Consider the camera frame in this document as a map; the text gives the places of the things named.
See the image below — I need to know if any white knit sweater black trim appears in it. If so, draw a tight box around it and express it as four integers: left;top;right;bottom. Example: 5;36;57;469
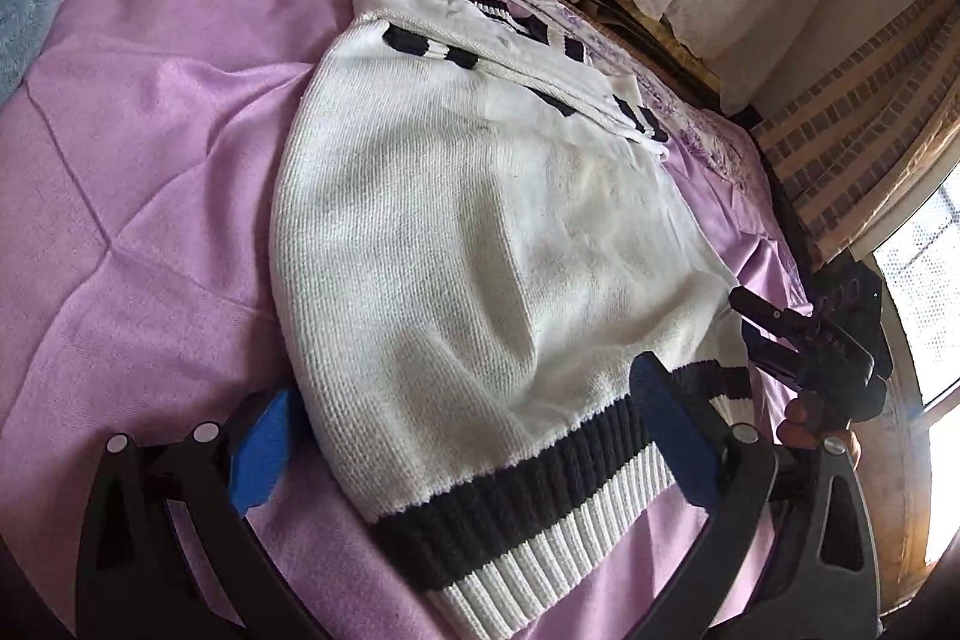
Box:
268;0;753;640

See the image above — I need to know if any purple floral sheet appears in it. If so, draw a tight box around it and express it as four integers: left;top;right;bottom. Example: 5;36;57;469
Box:
330;0;773;191

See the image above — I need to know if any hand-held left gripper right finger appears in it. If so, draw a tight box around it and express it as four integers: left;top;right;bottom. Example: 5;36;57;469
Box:
628;351;880;640

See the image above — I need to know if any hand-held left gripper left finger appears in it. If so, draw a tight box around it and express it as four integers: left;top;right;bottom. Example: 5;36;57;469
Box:
75;385;331;640

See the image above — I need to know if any window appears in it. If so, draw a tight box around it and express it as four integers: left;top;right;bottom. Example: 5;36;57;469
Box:
874;167;960;408

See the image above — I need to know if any stack of folded blankets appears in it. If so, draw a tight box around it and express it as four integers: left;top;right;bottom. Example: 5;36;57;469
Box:
510;0;721;94

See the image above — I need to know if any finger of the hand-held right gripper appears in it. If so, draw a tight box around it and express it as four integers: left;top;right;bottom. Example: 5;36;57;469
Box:
742;334;809;387
729;287;817;339

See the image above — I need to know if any purple bed sheet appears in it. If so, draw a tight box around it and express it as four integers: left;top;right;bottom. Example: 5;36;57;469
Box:
0;0;818;640

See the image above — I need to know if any person's right hand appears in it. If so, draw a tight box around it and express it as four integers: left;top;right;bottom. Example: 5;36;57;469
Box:
776;396;862;467

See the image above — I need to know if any beige checked curtain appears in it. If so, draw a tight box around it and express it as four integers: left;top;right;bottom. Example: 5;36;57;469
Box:
750;0;960;266

